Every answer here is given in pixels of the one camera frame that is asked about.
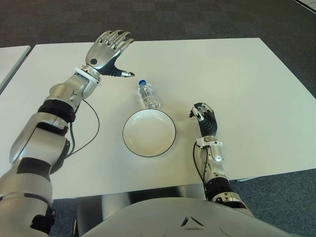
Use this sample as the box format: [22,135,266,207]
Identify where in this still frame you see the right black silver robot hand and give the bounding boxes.
[189,102,219,137]

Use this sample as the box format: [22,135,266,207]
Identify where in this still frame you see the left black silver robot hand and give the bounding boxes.
[84,29,136,79]

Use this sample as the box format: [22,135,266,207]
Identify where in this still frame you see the clear water bottle blue cap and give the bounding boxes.
[138,79,161,110]

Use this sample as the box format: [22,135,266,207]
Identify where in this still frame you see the white plate black rim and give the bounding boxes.
[122,108,177,158]

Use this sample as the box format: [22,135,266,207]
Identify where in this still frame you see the white side table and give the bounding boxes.
[0,45,32,94]

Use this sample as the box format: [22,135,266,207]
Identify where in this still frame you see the silver robot torso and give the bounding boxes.
[81,197,270,237]

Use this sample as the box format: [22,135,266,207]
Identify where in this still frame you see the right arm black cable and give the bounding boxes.
[193,142,209,200]

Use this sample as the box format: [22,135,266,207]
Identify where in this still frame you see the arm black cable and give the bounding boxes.
[66,98,101,156]
[193,142,209,200]

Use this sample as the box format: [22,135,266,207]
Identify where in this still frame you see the white round pedestal base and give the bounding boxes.
[181,184,206,199]

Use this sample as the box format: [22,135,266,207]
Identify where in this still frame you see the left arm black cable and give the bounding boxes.
[66,98,101,156]

